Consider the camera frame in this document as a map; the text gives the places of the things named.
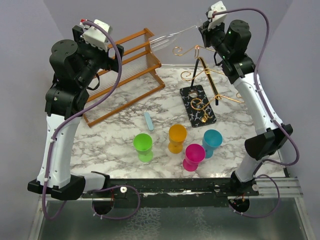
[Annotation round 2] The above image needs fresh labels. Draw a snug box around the wooden shelf rack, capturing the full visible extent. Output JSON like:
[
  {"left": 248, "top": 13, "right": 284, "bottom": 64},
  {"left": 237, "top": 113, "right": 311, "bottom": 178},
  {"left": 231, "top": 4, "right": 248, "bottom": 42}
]
[{"left": 83, "top": 28, "right": 165, "bottom": 127}]

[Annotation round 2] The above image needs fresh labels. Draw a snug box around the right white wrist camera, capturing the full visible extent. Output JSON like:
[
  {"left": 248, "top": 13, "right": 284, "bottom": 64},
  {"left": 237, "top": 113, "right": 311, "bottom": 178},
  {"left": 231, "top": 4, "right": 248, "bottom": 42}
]
[{"left": 206, "top": 0, "right": 227, "bottom": 31}]

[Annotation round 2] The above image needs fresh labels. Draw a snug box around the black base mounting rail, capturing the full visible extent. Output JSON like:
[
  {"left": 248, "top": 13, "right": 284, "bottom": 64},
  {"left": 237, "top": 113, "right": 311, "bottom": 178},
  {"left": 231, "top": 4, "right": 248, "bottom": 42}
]
[{"left": 81, "top": 177, "right": 261, "bottom": 209}]

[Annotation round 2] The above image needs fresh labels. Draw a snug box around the light blue nail file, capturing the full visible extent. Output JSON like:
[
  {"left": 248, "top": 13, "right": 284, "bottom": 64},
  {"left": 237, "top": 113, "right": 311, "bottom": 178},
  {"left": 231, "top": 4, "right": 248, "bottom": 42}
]
[{"left": 143, "top": 112, "right": 154, "bottom": 132}]

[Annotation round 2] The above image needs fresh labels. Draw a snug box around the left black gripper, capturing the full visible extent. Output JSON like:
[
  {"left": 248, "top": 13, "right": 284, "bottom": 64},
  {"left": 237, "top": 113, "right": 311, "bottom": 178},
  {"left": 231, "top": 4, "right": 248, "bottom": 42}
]
[{"left": 73, "top": 26, "right": 124, "bottom": 88}]

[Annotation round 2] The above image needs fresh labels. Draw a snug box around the green plastic goblet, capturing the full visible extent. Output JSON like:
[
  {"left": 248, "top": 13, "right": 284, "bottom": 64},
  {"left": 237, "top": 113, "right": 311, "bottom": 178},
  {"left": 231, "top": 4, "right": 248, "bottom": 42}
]
[{"left": 133, "top": 133, "right": 153, "bottom": 163}]

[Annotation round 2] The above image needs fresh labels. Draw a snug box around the orange plastic goblet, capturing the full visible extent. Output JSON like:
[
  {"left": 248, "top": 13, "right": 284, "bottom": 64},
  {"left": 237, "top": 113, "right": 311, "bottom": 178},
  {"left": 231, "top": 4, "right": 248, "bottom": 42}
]
[{"left": 168, "top": 124, "right": 187, "bottom": 154}]

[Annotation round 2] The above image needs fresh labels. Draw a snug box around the blue plastic goblet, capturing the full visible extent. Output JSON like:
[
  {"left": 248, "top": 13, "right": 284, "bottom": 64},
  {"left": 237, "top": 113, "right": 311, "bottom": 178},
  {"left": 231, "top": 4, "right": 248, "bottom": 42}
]
[{"left": 202, "top": 129, "right": 223, "bottom": 159}]

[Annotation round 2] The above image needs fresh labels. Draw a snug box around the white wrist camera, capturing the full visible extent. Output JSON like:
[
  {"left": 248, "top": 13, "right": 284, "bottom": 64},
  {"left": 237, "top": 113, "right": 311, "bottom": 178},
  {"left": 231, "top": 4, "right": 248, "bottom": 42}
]
[
  {"left": 79, "top": 19, "right": 113, "bottom": 52},
  {"left": 206, "top": 0, "right": 227, "bottom": 31}
]

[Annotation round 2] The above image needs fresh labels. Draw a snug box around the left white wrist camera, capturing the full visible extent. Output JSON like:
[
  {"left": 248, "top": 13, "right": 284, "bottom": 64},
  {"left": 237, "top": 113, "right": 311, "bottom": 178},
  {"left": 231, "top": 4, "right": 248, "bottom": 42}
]
[{"left": 79, "top": 19, "right": 113, "bottom": 52}]

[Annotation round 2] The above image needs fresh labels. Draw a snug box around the pink plastic goblet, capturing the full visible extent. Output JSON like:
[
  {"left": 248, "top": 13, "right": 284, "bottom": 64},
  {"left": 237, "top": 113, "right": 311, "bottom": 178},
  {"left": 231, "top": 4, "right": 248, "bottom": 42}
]
[{"left": 182, "top": 143, "right": 206, "bottom": 172}]

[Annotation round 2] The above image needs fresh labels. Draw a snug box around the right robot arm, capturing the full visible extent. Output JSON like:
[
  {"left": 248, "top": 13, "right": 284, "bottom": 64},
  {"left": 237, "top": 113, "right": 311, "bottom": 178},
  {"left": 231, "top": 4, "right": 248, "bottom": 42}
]
[{"left": 198, "top": 19, "right": 293, "bottom": 196}]

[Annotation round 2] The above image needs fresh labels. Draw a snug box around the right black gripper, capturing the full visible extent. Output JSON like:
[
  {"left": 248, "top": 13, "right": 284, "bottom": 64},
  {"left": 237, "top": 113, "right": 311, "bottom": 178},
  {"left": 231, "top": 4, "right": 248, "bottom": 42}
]
[{"left": 199, "top": 18, "right": 230, "bottom": 60}]

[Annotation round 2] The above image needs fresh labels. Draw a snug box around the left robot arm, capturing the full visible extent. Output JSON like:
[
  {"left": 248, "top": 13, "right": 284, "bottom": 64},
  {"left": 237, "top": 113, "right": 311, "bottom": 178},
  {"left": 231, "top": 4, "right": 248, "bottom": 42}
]
[{"left": 27, "top": 20, "right": 124, "bottom": 201}]

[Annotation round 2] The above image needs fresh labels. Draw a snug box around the gold wire glass rack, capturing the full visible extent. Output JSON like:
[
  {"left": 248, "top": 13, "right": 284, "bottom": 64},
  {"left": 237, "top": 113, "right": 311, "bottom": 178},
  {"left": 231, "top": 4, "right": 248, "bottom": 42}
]
[{"left": 179, "top": 45, "right": 244, "bottom": 128}]

